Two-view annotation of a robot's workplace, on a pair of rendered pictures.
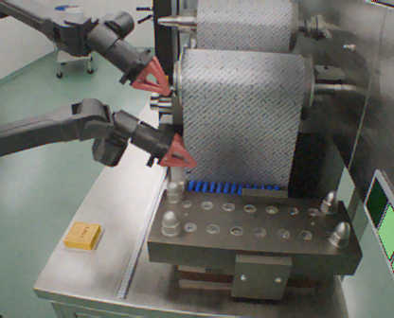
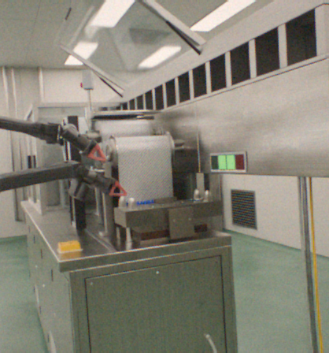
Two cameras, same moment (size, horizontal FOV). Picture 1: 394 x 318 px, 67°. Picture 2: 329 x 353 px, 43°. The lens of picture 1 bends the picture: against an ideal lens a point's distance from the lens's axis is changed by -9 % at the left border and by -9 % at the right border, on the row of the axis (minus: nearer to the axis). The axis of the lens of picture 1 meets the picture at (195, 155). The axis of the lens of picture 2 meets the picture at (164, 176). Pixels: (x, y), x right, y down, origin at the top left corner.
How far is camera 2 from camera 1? 1.21 m
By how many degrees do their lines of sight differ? 39
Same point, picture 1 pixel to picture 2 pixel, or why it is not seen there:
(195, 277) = (149, 237)
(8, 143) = (38, 176)
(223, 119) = (137, 165)
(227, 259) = (164, 215)
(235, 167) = (146, 192)
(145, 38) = not seen: outside the picture
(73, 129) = (71, 170)
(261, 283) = (182, 223)
